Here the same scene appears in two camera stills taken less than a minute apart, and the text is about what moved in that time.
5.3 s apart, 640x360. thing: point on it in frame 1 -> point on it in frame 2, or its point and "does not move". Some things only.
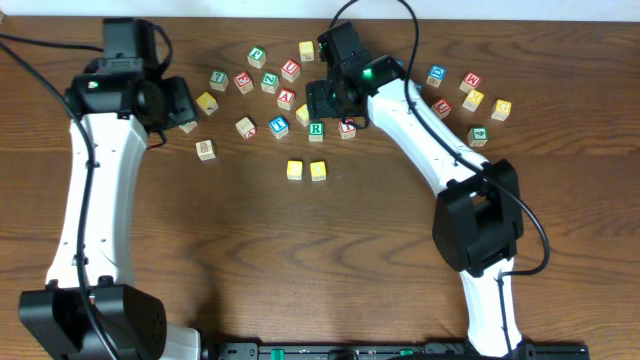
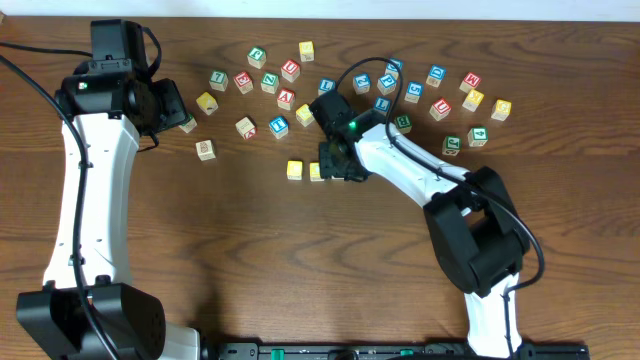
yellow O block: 318,171 does not move
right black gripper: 322,101 -> 337,160
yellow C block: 295,170 does not move
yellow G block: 501,109 does not move
